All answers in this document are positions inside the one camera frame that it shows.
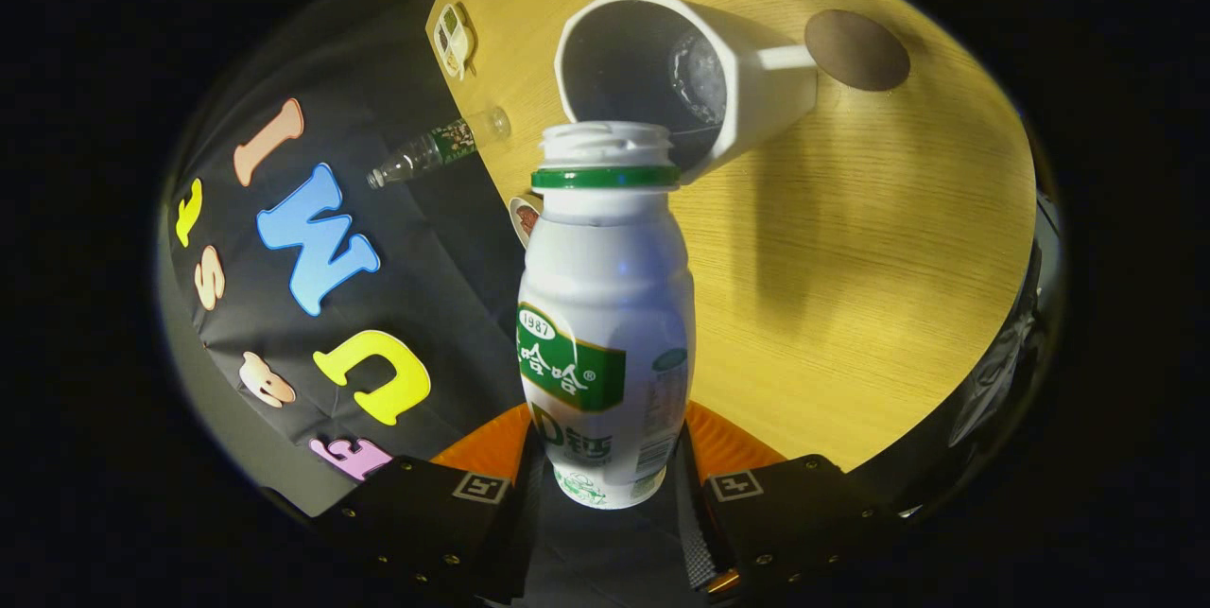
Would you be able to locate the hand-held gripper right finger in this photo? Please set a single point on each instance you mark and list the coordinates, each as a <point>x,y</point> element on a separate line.
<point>695,542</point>

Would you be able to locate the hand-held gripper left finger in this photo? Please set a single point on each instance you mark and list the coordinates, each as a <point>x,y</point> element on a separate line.
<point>515,542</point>

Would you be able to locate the white juice bottle green label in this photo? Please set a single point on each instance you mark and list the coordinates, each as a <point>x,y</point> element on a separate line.
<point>605,268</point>

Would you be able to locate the clear plastic water bottle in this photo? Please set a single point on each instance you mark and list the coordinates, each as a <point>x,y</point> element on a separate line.
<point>440,145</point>

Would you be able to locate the wooden table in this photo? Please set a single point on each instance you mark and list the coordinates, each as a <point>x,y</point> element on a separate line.
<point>851,305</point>

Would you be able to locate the black backdrop cloth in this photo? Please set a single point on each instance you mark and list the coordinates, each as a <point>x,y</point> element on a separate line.
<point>444,249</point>

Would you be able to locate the brown meat slice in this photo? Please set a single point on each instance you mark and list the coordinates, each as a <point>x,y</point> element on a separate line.
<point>527,220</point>

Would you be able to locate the white round plate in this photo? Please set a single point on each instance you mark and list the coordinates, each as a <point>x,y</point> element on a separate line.
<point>515,203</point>

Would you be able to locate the white divided snack dish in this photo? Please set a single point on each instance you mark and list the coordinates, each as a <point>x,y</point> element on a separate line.
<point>454,41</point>

